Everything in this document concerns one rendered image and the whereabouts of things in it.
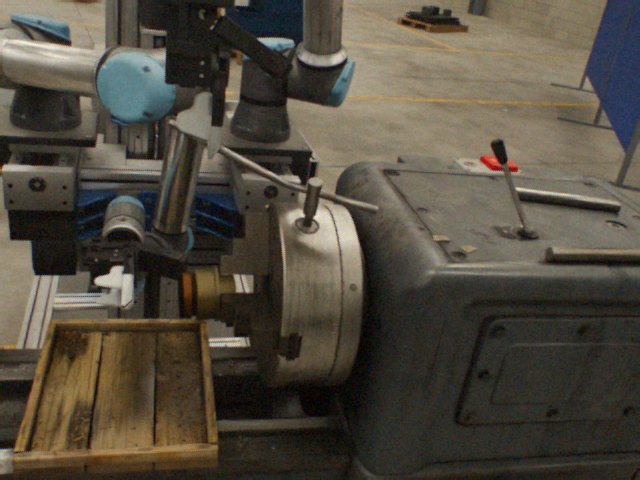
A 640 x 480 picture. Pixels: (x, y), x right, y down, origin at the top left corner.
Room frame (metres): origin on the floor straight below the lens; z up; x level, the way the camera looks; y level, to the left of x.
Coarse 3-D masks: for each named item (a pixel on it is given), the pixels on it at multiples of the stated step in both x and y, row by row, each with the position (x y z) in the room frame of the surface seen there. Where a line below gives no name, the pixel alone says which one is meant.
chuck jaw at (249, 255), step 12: (252, 216) 0.99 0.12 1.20; (264, 216) 1.00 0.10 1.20; (252, 228) 0.98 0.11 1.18; (264, 228) 0.99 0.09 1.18; (240, 240) 0.97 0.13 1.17; (252, 240) 0.97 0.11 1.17; (264, 240) 0.98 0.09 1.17; (240, 252) 0.96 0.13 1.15; (252, 252) 0.96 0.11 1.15; (264, 252) 0.97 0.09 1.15; (228, 264) 0.94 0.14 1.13; (240, 264) 0.95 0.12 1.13; (252, 264) 0.95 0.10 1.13; (264, 264) 0.96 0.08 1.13
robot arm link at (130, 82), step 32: (0, 32) 1.24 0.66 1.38; (0, 64) 1.21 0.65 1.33; (32, 64) 1.17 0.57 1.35; (64, 64) 1.15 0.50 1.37; (96, 64) 1.11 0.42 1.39; (128, 64) 1.05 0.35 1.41; (160, 64) 1.08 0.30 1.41; (96, 96) 1.13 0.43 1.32; (128, 96) 1.05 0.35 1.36; (160, 96) 1.05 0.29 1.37; (192, 96) 1.13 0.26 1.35
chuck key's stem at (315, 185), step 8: (312, 184) 0.90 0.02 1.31; (320, 184) 0.90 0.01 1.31; (312, 192) 0.90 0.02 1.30; (320, 192) 0.91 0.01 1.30; (312, 200) 0.90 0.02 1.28; (304, 208) 0.91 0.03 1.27; (312, 208) 0.91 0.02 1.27; (304, 216) 0.92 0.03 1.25; (312, 216) 0.91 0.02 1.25; (304, 224) 0.92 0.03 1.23
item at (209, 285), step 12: (180, 276) 0.91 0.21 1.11; (192, 276) 0.92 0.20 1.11; (204, 276) 0.91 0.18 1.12; (216, 276) 0.91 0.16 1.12; (228, 276) 0.94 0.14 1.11; (180, 288) 0.89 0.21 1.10; (192, 288) 0.90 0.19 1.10; (204, 288) 0.89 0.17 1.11; (216, 288) 0.90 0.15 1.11; (228, 288) 0.91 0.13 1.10; (180, 300) 0.88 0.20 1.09; (192, 300) 0.89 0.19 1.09; (204, 300) 0.89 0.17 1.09; (216, 300) 0.89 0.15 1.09; (180, 312) 0.88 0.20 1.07; (192, 312) 0.89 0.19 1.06; (204, 312) 0.88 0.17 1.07; (216, 312) 0.89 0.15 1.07
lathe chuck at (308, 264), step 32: (288, 224) 0.92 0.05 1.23; (320, 224) 0.94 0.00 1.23; (288, 256) 0.86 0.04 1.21; (320, 256) 0.88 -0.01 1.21; (256, 288) 1.05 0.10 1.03; (288, 288) 0.83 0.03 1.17; (320, 288) 0.84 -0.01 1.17; (288, 320) 0.81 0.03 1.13; (320, 320) 0.82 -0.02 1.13; (256, 352) 0.98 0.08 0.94; (320, 352) 0.82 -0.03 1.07; (288, 384) 0.84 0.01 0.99; (320, 384) 0.86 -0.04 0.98
